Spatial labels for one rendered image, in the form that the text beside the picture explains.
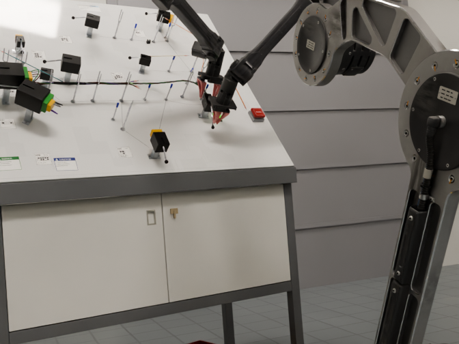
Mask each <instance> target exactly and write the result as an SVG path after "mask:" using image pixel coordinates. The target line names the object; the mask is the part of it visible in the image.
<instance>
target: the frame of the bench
mask: <svg viewBox="0 0 459 344"><path fill-rule="evenodd" d="M283 192H284V201H285V210H286V227H287V236H288V252H289V262H290V278H291V280H290V281H284V282H280V283H273V284H268V285H261V286H257V287H250V288H246V289H239V290H235V291H228V292H224V293H217V294H212V295H209V296H202V297H198V298H191V299H186V300H179V301H175V302H168V303H164V304H157V305H153V306H146V307H142V308H137V309H131V310H127V311H120V312H116V313H109V314H104V315H97V316H93V317H86V318H83V319H76V320H71V321H64V322H60V323H56V324H49V325H45V326H38V327H34V328H27V329H22V330H15V331H11V332H9V330H8V309H7V298H6V287H5V267H4V256H3V236H2V224H1V206H0V344H21V343H27V342H31V341H37V340H42V339H48V338H52V337H56V336H62V335H66V334H73V333H77V332H83V331H87V330H93V329H97V328H104V327H108V326H114V325H118V324H125V323H129V322H133V321H139V320H143V319H149V318H153V317H160V316H164V315H170V314H174V313H181V312H185V311H192V310H195V309H202V308H206V307H209V306H216V305H220V304H221V308H222V317H223V334H224V343H225V344H235V338H234V320H233V311H232V303H233V302H237V301H241V300H248V299H252V298H258V297H262V296H268V295H272V294H276V293H283V292H287V298H288V315H289V324H290V340H291V344H304V338H303V322H302V313H301V296H300V287H299V278H298V261H297V252H296V236H295V227H294V210H293V201H292V185H291V183H287V184H283Z"/></svg>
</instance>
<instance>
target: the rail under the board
mask: <svg viewBox="0 0 459 344"><path fill-rule="evenodd" d="M287 183H297V178H296V167H281V168H269V169H245V170H233V171H210V172H198V173H174V174H162V175H140V176H127V177H104V178H92V179H79V180H57V181H44V182H21V183H9V184H0V205H7V204H17V203H34V202H44V201H61V200H71V199H88V198H98V197H115V196H125V195H142V194H152V193H162V192H179V191H188V190H206V189H215V188H233V187H243V186H260V185H269V184H287Z"/></svg>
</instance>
